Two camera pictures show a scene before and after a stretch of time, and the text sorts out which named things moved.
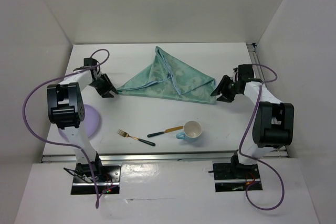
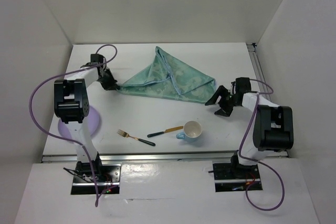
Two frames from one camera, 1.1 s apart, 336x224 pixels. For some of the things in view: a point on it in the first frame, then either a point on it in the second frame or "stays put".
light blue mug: (192, 131) stays put
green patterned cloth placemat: (169, 77) stays put
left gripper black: (107, 87) -> (111, 85)
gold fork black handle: (126, 135) stays put
